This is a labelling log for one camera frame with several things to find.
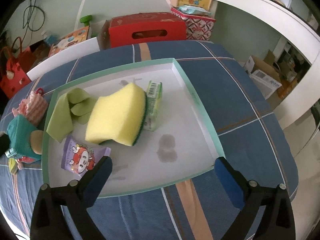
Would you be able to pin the orange picture book box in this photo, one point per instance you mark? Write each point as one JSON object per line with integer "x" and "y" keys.
{"x": 71, "y": 39}

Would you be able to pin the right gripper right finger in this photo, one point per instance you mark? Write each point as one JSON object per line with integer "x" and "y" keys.
{"x": 277, "y": 221}

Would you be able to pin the blue plaid tablecloth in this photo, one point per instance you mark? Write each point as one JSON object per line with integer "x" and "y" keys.
{"x": 251, "y": 137}

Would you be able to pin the light green cloth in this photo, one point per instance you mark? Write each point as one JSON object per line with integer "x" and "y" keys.
{"x": 74, "y": 106}

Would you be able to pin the teal toy box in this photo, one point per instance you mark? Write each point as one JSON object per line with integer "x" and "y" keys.
{"x": 19, "y": 131}

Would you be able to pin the white desk shelf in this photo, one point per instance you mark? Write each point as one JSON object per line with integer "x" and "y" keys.
{"x": 246, "y": 27}

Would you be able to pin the purple snack packet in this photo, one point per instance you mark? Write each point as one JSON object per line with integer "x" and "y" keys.
{"x": 79, "y": 158}

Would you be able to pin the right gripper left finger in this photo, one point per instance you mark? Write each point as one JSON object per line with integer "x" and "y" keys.
{"x": 48, "y": 221}

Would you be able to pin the white foam board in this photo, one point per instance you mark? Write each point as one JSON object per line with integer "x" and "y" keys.
{"x": 65, "y": 56}

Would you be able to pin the red felt handbag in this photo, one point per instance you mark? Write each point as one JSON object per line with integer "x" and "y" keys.
{"x": 14, "y": 71}

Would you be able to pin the red pipe cleaner ornament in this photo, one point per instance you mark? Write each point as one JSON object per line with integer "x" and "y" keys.
{"x": 40, "y": 91}

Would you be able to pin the green dumbbell toy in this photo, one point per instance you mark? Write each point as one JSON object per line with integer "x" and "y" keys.
{"x": 85, "y": 20}

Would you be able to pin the cardboard box with label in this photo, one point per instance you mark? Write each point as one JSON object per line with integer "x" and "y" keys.
{"x": 263, "y": 75}

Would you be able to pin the yellow green sponge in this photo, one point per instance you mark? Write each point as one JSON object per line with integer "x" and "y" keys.
{"x": 118, "y": 117}

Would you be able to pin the pink white fuzzy sock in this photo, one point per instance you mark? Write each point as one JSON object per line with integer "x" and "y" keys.
{"x": 32, "y": 108}

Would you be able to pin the teal rimmed white tray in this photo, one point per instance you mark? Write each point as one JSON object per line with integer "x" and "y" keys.
{"x": 184, "y": 144}

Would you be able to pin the red cardboard box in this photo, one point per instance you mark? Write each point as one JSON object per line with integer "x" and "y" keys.
{"x": 146, "y": 27}

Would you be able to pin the green tissue pack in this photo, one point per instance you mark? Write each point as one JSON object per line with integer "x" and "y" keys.
{"x": 154, "y": 96}

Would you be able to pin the red white patterned tin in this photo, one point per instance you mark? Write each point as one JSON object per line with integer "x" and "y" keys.
{"x": 197, "y": 27}

